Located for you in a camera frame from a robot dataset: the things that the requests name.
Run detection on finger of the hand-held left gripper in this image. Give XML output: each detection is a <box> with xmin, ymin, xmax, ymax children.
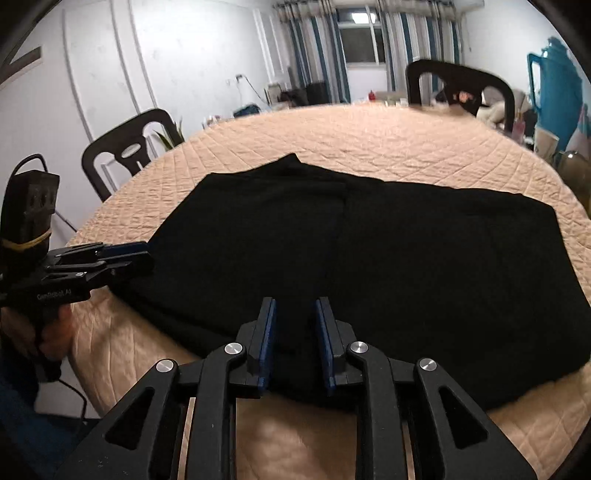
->
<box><xmin>46</xmin><ymin>241</ymin><xmax>151</xmax><ymax>265</ymax></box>
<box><xmin>44</xmin><ymin>255</ymin><xmax>156</xmax><ymax>289</ymax></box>

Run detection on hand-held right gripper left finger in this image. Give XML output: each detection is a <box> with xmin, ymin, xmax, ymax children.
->
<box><xmin>55</xmin><ymin>296</ymin><xmax>278</xmax><ymax>480</ymax></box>

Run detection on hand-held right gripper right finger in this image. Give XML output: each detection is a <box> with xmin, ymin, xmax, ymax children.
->
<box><xmin>315</xmin><ymin>296</ymin><xmax>539</xmax><ymax>480</ymax></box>

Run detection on black pants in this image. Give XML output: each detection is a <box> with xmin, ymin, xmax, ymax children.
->
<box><xmin>108</xmin><ymin>154</ymin><xmax>591</xmax><ymax>409</ymax></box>

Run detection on person's left hand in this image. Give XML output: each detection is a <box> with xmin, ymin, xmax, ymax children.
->
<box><xmin>0</xmin><ymin>302</ymin><xmax>75</xmax><ymax>363</ymax></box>

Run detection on green plant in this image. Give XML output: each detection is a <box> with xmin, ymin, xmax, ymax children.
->
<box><xmin>154</xmin><ymin>117</ymin><xmax>185</xmax><ymax>148</ymax></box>

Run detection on dark chair with oval cutouts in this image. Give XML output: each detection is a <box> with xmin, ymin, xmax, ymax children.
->
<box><xmin>82</xmin><ymin>108</ymin><xmax>185</xmax><ymax>202</ymax></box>

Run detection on person's blue clothing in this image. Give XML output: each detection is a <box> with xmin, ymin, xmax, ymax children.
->
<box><xmin>0</xmin><ymin>360</ymin><xmax>90</xmax><ymax>480</ymax></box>

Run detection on peach quilted blanket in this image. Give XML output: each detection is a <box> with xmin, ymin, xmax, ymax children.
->
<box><xmin>65</xmin><ymin>102</ymin><xmax>591</xmax><ymax>480</ymax></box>

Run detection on black ribbed heater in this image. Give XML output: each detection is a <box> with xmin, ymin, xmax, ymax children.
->
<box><xmin>305</xmin><ymin>82</ymin><xmax>329</xmax><ymax>106</ymax></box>

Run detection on striped curtain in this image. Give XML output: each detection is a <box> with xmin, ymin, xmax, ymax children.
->
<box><xmin>274</xmin><ymin>2</ymin><xmax>352</xmax><ymax>103</ymax></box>
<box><xmin>379</xmin><ymin>0</ymin><xmax>462</xmax><ymax>93</ymax></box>

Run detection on white paper cup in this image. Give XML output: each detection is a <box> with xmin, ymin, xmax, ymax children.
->
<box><xmin>533</xmin><ymin>127</ymin><xmax>560</xmax><ymax>158</ymax></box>

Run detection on glass jar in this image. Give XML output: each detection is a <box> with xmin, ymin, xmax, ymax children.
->
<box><xmin>551</xmin><ymin>150</ymin><xmax>591</xmax><ymax>182</ymax></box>

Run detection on window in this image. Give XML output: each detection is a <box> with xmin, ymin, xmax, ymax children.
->
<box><xmin>337</xmin><ymin>9</ymin><xmax>387</xmax><ymax>65</ymax></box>

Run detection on pink bottle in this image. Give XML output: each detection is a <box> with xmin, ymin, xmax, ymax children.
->
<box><xmin>570</xmin><ymin>104</ymin><xmax>591</xmax><ymax>153</ymax></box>

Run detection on blue thermos jug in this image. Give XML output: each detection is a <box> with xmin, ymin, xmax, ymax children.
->
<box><xmin>527</xmin><ymin>37</ymin><xmax>585</xmax><ymax>136</ymax></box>

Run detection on black cable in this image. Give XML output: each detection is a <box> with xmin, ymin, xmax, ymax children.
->
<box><xmin>44</xmin><ymin>369</ymin><xmax>89</xmax><ymax>422</ymax></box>

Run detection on dark chair with handle cutout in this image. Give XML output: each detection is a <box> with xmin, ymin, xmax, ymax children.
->
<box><xmin>405</xmin><ymin>59</ymin><xmax>515</xmax><ymax>134</ymax></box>

